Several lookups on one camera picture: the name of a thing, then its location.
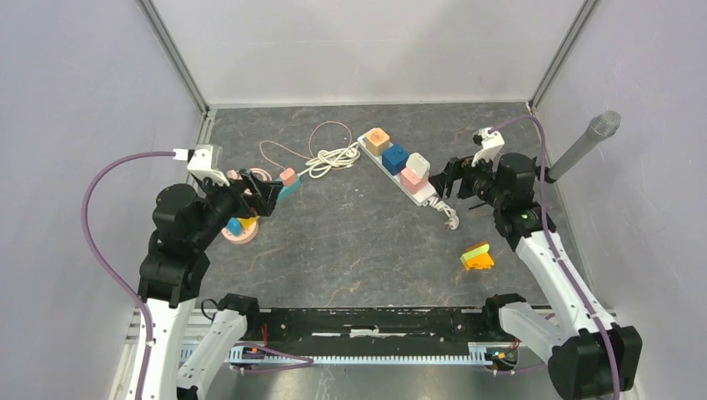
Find beige dragon cube plug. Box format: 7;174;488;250
364;127;390;157

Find pink shape sorter toy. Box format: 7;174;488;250
221;216;259;245

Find white coiled power cord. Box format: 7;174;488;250
298;142;363;180

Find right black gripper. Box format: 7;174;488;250
428;148;507;209

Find white cube plug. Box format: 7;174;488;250
406;152;430;179

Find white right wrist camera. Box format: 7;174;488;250
471;127;505;167

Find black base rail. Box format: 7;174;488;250
201;297;531;360

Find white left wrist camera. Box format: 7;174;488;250
188;144;229;187

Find white power strip plug cord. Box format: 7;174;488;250
428;197;460;232

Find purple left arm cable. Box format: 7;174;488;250
81;151;192;400

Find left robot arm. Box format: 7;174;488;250
129;170;284;399

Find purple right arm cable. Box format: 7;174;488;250
491;114;622;396

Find pink coiled usb cable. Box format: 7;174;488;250
227;167;273;195

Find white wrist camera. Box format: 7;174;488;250
188;144;229;187
471;127;505;167

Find thin pink cable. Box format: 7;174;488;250
258;120;354;172

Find yellow orange toy bricks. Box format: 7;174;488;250
460;241;495;271

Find salmon pink usb charger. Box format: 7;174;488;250
279;167;299;187

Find pink cube plug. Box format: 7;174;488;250
400;167;429;195

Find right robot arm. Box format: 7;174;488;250
429;152;643;399

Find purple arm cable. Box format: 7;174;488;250
491;114;622;396
81;151;192;400

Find blue cube plug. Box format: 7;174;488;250
381;143;409;176

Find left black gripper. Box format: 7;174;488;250
192;166;283;246

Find grey microphone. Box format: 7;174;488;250
545;110;622;183

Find teal usb power strip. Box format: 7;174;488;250
278;175;301;202

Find white power strip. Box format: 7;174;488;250
357;133;437;207

